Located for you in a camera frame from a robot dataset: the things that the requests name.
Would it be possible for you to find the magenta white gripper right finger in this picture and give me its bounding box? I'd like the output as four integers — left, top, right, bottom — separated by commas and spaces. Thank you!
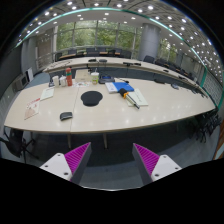
132, 143, 181, 185

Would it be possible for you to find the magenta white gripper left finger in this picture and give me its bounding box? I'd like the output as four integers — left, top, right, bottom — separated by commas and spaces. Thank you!
41, 142, 92, 184

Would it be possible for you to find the black round mouse pad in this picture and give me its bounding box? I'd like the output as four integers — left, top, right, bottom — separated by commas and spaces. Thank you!
81, 91, 103, 107

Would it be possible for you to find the black office chair left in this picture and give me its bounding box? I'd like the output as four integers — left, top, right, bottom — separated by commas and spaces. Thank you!
0, 129, 38, 159

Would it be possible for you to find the black office chair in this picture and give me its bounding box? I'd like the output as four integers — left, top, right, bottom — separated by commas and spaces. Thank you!
189, 108, 221, 142
0, 129, 38, 159

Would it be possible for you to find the black office chair right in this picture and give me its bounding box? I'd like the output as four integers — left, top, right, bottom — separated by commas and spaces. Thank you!
189, 108, 221, 142

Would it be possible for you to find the red white leaflet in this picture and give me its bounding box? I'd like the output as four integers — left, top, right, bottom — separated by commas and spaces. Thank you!
24, 98, 40, 119

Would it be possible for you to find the white open notebook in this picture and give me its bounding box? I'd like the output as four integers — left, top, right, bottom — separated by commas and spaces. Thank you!
129, 89, 148, 106

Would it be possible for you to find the white green paper sheet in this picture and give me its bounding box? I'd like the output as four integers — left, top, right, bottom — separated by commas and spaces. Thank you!
40, 87, 54, 100

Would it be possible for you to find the black yellow handheld tool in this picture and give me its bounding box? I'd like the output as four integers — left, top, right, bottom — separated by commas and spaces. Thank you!
119, 88, 140, 109

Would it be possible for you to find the blue folder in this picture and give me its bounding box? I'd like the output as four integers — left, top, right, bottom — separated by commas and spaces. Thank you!
113, 82, 134, 92

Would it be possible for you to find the beige cardboard box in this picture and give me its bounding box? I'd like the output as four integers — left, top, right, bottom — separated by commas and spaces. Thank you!
75, 69, 91, 82

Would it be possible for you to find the white green paper cup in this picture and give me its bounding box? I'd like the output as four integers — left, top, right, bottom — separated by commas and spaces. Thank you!
91, 72, 99, 85

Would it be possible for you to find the dark blue desk telephone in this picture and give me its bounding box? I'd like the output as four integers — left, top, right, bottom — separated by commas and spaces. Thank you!
98, 75, 115, 84

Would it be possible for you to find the red orange bottle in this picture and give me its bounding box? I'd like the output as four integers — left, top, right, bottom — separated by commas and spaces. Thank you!
66, 68, 73, 86

